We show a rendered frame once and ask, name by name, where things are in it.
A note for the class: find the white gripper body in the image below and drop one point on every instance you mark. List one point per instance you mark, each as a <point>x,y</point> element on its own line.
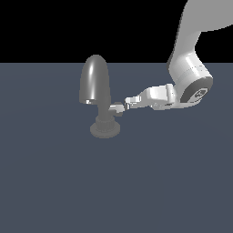
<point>157,94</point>

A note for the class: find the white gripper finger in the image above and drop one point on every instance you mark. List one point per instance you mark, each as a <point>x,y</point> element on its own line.
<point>133,99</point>
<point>133,105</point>

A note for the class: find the grey metal faucet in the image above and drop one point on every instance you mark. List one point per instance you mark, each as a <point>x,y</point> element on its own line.
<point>96,97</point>

